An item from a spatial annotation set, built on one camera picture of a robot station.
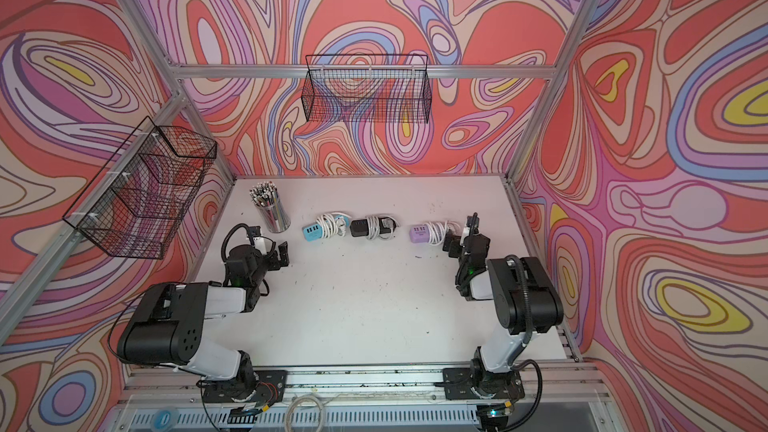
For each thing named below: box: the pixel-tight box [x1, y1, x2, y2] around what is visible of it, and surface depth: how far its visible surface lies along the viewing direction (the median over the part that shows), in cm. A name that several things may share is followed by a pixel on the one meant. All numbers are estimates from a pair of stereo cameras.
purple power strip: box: [410, 220, 461, 246], surface depth 98 cm
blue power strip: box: [302, 213, 350, 242], surface depth 100 cm
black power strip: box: [350, 217, 397, 237], surface depth 101 cm
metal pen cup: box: [249, 181, 291, 234], surface depth 95 cm
